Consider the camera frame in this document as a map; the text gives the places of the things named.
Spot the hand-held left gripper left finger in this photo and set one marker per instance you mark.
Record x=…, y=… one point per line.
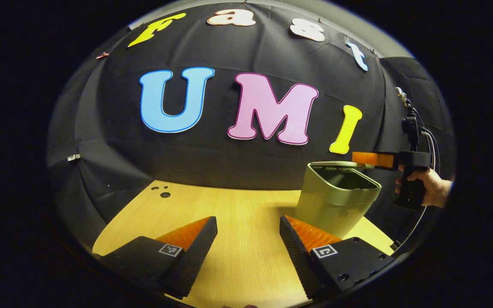
x=195, y=261

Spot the black backdrop cloth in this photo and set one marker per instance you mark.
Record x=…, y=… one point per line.
x=229, y=162

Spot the pink cloth clip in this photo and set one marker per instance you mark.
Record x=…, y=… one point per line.
x=102, y=55

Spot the pale green desktop garbage bin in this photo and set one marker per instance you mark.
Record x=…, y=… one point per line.
x=336, y=205

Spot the white cloth clip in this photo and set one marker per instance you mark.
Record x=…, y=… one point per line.
x=73, y=157

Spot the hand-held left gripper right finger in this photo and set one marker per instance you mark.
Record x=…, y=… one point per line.
x=300, y=261

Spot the wooden desktop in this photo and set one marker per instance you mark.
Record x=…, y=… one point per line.
x=238, y=214

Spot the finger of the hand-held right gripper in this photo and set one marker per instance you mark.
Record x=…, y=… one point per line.
x=375, y=159

